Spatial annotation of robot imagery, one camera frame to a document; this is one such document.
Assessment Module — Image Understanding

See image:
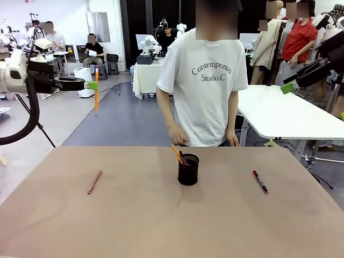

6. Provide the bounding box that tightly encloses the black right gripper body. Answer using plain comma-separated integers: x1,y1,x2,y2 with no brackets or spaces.
318,33,344,77

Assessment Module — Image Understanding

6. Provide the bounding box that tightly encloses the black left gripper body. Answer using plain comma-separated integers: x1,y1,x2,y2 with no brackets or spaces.
26,61,61,95

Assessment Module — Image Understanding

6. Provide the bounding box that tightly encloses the yellow pencil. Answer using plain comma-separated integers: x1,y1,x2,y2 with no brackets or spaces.
171,143,185,165
94,64,99,118

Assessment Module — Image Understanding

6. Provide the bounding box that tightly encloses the person's right forearm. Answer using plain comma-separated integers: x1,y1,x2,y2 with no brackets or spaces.
157,90,178,132

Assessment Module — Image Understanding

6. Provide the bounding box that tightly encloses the person's left forearm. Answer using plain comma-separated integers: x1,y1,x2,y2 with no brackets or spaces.
227,91,240,132

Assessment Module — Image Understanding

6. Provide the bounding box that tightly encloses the black mesh pen holder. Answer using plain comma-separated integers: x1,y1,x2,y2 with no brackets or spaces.
177,153,200,187

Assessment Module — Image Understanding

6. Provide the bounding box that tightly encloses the person's left hand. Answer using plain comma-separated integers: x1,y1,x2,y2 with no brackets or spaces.
225,130,240,148

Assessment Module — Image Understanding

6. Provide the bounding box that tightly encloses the person's right hand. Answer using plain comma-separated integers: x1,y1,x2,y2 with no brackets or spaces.
168,125,189,146

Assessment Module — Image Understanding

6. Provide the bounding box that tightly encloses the white floor appliance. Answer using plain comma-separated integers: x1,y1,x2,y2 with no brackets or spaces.
74,67,92,99

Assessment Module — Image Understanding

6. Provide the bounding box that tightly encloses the grey plastic stool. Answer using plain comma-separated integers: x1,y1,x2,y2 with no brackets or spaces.
107,61,120,76
96,64,109,81

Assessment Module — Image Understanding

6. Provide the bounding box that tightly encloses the white side table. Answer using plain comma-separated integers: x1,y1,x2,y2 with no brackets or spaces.
236,84,344,162

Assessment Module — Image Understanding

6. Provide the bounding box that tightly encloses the figure in red t-shirt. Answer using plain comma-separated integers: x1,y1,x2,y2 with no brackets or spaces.
276,0,319,87

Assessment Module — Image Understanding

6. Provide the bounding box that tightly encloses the seated person in black shirt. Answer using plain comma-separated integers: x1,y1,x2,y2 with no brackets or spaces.
82,33,105,68

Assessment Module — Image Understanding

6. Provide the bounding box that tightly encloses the person in light grey shirt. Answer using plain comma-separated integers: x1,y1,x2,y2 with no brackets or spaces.
44,21,67,53

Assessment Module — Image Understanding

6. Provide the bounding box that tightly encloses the table with white cloth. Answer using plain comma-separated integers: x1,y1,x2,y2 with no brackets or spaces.
133,58,173,100

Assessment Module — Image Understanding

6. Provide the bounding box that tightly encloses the black box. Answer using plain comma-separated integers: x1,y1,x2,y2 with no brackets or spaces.
136,55,154,65

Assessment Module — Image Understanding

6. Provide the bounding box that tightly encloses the black tripod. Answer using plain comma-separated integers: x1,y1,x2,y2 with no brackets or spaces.
15,92,56,148

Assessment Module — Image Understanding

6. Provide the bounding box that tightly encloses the white background board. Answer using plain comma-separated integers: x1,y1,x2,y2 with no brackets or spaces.
238,33,260,52

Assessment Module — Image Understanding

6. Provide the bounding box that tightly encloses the metal floor stand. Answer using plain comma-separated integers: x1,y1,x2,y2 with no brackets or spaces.
300,153,344,170

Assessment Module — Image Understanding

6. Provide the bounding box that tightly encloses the person in white t-shirt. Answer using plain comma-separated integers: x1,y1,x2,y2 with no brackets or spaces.
156,0,249,148

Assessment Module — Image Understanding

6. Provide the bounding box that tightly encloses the background person in black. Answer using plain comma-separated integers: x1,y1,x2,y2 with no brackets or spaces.
163,26,175,48

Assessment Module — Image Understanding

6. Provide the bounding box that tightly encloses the black marker with red cap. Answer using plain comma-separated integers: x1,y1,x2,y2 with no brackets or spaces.
252,169,270,195

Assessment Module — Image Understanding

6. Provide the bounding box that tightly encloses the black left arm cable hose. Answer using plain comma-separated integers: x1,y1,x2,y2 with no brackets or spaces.
0,40,41,146

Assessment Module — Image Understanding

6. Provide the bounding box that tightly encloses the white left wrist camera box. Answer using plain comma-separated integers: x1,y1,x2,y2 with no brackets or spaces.
34,38,53,52

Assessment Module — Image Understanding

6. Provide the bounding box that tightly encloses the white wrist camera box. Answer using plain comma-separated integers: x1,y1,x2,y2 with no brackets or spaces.
34,38,53,52
311,13,336,31

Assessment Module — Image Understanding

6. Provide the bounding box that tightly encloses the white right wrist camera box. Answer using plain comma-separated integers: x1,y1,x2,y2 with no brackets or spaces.
311,13,336,31

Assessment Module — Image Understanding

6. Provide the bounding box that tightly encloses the silver wall panel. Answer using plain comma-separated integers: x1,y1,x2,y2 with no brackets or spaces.
85,11,111,43

